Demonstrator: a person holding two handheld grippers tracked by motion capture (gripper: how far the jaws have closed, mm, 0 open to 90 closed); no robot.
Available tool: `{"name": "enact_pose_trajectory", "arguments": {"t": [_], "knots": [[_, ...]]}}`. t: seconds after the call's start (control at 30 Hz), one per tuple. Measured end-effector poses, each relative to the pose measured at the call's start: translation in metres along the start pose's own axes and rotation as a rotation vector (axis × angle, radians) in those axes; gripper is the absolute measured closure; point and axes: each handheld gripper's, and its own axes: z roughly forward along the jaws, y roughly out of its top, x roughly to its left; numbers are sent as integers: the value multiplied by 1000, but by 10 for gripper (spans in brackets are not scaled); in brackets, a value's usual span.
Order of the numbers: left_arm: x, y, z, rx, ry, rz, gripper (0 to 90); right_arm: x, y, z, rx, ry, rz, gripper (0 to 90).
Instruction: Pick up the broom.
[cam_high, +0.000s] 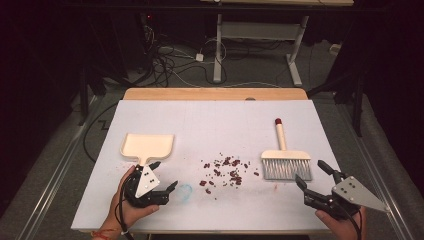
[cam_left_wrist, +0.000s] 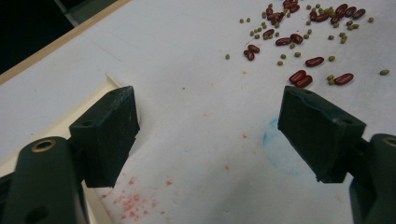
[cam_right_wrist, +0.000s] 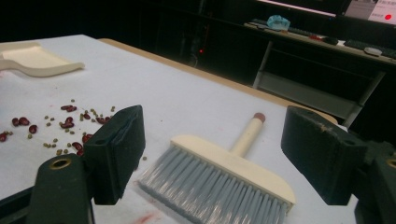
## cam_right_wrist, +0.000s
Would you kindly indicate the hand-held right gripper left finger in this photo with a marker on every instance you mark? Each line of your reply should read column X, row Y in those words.
column 116, row 152

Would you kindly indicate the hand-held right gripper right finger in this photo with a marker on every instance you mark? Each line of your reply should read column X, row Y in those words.
column 323, row 155

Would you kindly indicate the cream brush with grey bristles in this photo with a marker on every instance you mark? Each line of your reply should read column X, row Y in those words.
column 236, row 163

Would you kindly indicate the red and green beans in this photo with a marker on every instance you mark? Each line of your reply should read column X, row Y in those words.
column 24, row 121

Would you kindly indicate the cream plastic dustpan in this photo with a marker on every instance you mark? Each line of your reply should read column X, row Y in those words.
column 34, row 59

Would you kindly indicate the white foam mat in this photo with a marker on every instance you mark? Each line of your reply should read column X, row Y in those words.
column 186, row 96

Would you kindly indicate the black computer mouse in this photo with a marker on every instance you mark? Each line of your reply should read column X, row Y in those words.
column 330, row 40

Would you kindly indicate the white computer mouse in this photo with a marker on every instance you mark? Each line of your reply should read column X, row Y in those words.
column 373, row 51

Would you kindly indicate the black keyboard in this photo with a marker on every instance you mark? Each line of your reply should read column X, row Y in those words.
column 358, row 44

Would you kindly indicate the light blue crumpled cap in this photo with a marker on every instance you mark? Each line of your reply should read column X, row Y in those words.
column 278, row 22

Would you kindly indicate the computer monitor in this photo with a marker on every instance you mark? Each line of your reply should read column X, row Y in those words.
column 378, row 11

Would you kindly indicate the white metal frame desk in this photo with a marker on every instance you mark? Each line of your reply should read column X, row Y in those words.
column 299, row 90

